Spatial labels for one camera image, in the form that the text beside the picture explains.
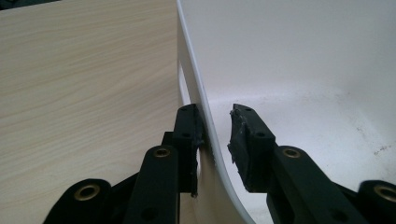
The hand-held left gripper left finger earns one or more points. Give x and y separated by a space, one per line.
186 146

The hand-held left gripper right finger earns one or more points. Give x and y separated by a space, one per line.
252 152

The white plastic storage bin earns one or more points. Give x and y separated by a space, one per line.
280 62

